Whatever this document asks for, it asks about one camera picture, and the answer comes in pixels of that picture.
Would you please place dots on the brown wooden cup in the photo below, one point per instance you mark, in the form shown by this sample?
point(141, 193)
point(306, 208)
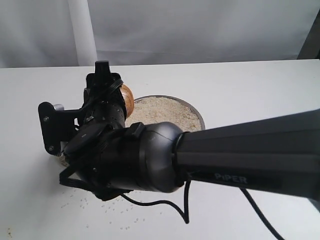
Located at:
point(128, 99)

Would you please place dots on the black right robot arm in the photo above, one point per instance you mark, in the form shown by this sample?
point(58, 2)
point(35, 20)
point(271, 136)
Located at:
point(278, 155)

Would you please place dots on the white curtain backdrop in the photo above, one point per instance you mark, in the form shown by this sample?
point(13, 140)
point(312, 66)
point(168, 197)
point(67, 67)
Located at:
point(66, 33)

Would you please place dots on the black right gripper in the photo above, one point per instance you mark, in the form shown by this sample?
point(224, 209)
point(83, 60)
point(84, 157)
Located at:
point(102, 97)

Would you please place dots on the round metal rice tray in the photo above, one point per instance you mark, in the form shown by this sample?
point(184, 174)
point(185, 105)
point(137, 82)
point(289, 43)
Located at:
point(160, 108)

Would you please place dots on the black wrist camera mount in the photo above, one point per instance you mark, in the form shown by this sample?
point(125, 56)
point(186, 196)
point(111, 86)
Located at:
point(57, 126)

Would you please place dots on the white ceramic rice bowl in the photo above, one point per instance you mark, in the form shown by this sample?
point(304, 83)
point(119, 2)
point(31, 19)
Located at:
point(61, 160)

